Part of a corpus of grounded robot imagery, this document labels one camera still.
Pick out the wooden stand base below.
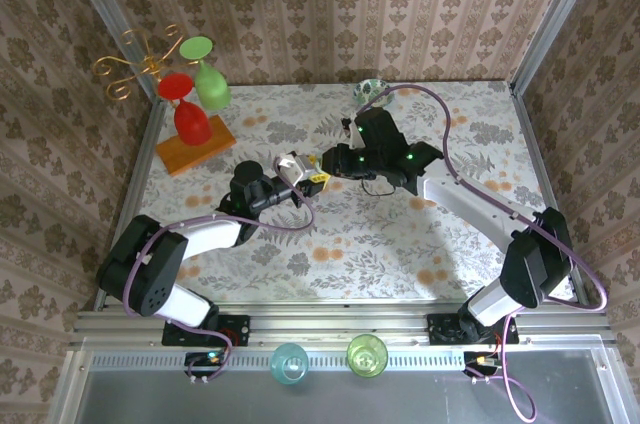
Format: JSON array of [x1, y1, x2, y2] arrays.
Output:
[[155, 114, 237, 178]]

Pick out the green patterned bowl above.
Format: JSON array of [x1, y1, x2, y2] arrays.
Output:
[[352, 77, 397, 108]]

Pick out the red plastic wine glass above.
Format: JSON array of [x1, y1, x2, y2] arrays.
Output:
[[157, 71, 212, 147]]

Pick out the green plastic wine glass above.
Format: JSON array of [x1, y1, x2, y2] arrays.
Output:
[[178, 36, 232, 113]]

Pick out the small electronics board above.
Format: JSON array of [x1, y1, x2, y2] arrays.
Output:
[[184, 350, 232, 379], [462, 350, 502, 379]]

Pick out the teal plastic cup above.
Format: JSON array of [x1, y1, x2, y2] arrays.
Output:
[[269, 342, 310, 385]]

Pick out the green plastic cup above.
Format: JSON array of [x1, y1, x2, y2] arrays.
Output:
[[346, 333, 390, 379]]

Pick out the grey metal tray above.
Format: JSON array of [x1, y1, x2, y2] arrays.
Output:
[[47, 338, 639, 424]]

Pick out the thin black wire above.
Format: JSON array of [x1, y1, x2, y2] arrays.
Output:
[[360, 178, 401, 198]]

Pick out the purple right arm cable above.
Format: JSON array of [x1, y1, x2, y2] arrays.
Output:
[[358, 83, 610, 423]]

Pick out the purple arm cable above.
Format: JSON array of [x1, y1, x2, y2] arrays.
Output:
[[122, 163, 317, 385], [358, 83, 610, 423]]

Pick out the aluminium side rail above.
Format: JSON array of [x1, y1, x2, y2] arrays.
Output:
[[92, 96, 169, 318], [508, 82, 590, 306]]

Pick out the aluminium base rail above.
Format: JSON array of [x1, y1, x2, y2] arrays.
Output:
[[69, 299, 617, 348]]

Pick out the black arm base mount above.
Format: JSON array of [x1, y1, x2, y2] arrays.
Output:
[[427, 312, 521, 346], [161, 313, 251, 348]]

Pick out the gold wire glass stand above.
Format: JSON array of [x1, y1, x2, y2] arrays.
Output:
[[94, 23, 189, 105]]

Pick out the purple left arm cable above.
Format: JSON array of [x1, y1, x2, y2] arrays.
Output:
[[122, 163, 317, 385]]

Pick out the aluminium frame post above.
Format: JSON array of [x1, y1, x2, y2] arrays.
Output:
[[55, 0, 157, 101], [508, 0, 604, 95]]

